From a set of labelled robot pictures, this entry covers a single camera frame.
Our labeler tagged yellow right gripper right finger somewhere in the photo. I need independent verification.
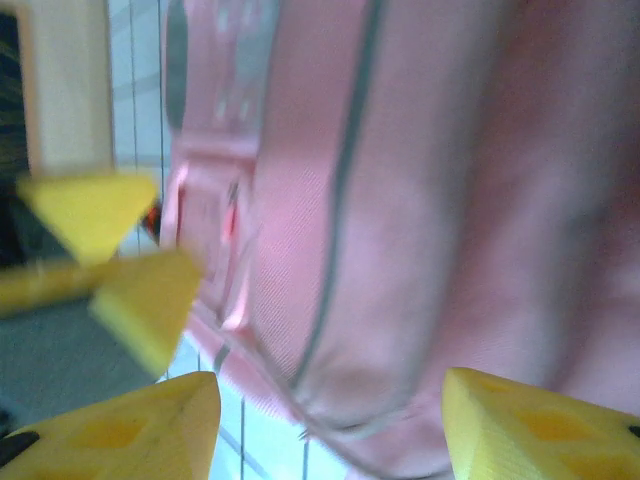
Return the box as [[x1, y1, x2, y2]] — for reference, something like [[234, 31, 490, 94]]
[[442, 367, 640, 480]]

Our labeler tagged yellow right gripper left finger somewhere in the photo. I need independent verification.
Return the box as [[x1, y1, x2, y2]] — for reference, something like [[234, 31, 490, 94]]
[[0, 370, 223, 480]]

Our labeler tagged pink school backpack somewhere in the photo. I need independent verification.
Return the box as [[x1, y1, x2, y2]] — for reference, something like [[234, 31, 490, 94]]
[[159, 0, 640, 480]]

